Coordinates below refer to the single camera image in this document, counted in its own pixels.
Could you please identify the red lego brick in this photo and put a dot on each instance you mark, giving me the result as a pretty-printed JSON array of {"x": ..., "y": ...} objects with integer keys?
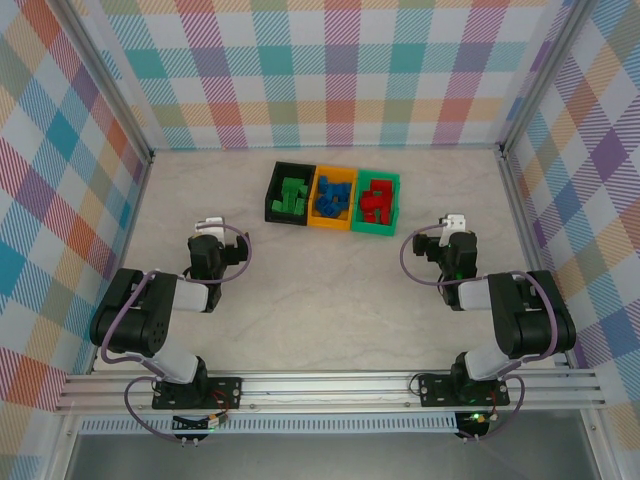
[
  {"x": 369, "y": 201},
  {"x": 387, "y": 202},
  {"x": 385, "y": 186},
  {"x": 371, "y": 216},
  {"x": 386, "y": 218}
]

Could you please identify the dark blue lego brick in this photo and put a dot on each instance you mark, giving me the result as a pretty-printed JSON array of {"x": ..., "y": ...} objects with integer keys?
[{"x": 327, "y": 209}]

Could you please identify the blue sloped lego brick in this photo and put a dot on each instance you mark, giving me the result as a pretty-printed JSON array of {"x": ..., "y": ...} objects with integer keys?
[{"x": 325, "y": 182}]

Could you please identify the small blue arch lego brick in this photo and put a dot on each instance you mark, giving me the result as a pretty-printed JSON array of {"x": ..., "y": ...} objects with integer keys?
[{"x": 334, "y": 194}]

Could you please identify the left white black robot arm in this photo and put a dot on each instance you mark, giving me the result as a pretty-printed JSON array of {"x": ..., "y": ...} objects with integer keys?
[{"x": 135, "y": 310}]

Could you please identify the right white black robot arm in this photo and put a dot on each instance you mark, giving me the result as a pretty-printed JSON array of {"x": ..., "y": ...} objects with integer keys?
[{"x": 530, "y": 315}]

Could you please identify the green plastic bin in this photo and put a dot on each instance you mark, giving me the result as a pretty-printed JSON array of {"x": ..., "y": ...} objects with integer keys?
[{"x": 372, "y": 229}]

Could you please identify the black plastic bin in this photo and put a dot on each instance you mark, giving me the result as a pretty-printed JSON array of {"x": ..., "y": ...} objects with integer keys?
[{"x": 295, "y": 169}]

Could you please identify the orange plastic bin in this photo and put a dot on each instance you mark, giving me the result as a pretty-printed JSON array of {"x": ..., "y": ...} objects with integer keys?
[{"x": 330, "y": 224}]

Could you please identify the small black controller board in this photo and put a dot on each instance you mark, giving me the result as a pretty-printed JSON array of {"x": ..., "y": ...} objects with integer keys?
[
  {"x": 200, "y": 424},
  {"x": 477, "y": 417}
]

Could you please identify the aluminium side rail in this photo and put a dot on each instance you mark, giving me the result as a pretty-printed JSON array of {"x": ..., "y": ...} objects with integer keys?
[
  {"x": 129, "y": 235},
  {"x": 527, "y": 235}
]

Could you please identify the aluminium back rail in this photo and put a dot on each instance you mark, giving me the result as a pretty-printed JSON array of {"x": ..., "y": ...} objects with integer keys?
[{"x": 325, "y": 148}]

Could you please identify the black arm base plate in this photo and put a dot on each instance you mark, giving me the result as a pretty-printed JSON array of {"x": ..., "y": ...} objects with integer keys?
[
  {"x": 225, "y": 387},
  {"x": 430, "y": 387}
]

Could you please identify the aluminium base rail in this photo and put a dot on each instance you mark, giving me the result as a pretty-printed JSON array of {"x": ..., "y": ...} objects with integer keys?
[{"x": 325, "y": 387}]

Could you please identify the aluminium frame post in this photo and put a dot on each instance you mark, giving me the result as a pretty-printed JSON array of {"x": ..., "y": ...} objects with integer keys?
[
  {"x": 109, "y": 75},
  {"x": 543, "y": 75}
]

